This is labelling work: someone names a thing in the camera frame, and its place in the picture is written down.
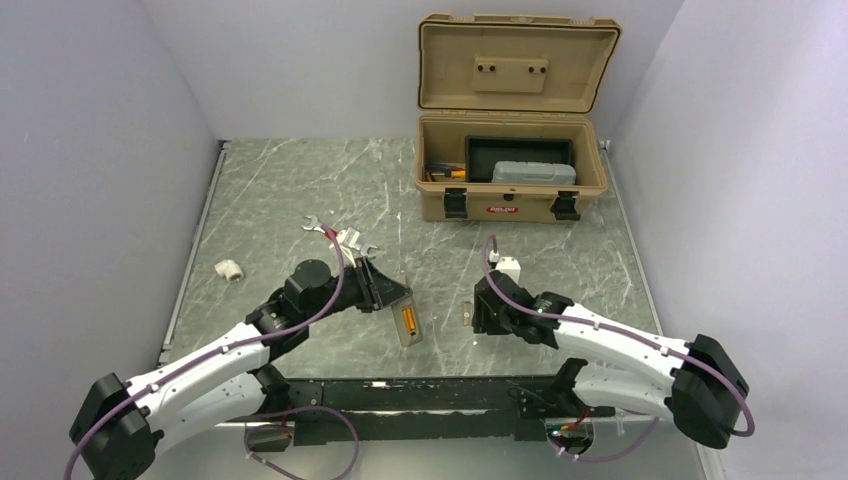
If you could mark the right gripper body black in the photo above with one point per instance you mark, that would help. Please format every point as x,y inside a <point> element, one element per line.
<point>493,323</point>

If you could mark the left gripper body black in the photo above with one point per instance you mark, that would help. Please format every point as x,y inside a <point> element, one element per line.
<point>365,296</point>

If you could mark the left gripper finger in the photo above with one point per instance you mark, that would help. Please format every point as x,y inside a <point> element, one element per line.
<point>392,301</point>
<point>386,287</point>

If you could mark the orange AA battery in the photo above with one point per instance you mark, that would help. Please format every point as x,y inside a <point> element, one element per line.
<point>412,312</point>
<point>408,319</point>

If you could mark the beige remote control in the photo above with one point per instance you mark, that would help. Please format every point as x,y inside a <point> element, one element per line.
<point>405,338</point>

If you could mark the white PVC elbow fitting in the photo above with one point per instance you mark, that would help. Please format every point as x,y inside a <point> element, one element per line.
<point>229,270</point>

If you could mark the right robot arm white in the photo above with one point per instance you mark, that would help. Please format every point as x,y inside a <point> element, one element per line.
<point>694,384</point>

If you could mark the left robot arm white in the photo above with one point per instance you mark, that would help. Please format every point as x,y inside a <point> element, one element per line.
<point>123,425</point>

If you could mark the silver combination wrench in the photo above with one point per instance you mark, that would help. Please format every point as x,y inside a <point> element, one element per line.
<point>312,223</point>

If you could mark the grey plastic case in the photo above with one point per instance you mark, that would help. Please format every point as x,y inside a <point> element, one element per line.
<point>534,173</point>

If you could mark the black tray in toolbox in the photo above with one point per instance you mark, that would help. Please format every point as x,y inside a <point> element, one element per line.
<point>482,153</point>

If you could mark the tan plastic toolbox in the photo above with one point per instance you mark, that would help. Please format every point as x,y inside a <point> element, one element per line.
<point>510,76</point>

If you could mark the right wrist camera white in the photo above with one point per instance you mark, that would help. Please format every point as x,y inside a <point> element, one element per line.
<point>509,266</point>

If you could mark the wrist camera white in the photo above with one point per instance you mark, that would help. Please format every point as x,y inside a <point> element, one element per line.
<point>349,240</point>
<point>509,266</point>

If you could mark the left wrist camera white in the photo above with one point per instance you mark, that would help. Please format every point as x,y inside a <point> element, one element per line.
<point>349,240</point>

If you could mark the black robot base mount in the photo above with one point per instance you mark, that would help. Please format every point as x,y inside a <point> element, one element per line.
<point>317,425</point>

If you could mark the aluminium frame rail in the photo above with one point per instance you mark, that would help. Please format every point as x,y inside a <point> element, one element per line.
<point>598,391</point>

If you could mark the yellow-handled tools in toolbox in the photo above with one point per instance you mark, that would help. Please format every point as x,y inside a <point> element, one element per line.
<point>442,172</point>

